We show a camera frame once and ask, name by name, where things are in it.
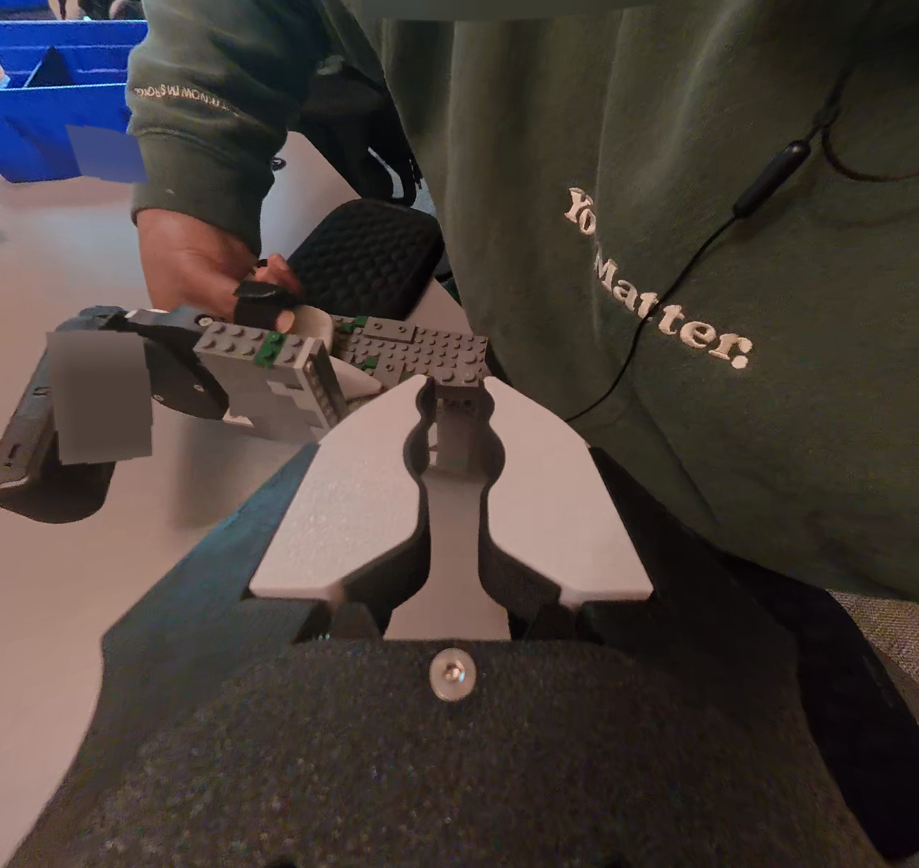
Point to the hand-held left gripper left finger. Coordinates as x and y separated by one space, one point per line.
344 502

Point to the dark grey studded baseplate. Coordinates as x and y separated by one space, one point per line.
431 347

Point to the person's right hand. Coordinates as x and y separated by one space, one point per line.
194 265

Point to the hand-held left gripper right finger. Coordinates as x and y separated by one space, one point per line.
567 502

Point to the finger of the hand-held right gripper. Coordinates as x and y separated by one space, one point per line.
355 383
237 418

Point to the white desk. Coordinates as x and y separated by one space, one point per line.
72 595

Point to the blue plastic bin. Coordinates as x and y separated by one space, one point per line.
43 128

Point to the black textured case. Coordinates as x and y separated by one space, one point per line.
366 257

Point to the grey fabric chair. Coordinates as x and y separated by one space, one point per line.
876 624

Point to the person's right forearm green sleeve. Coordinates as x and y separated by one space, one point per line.
215 92

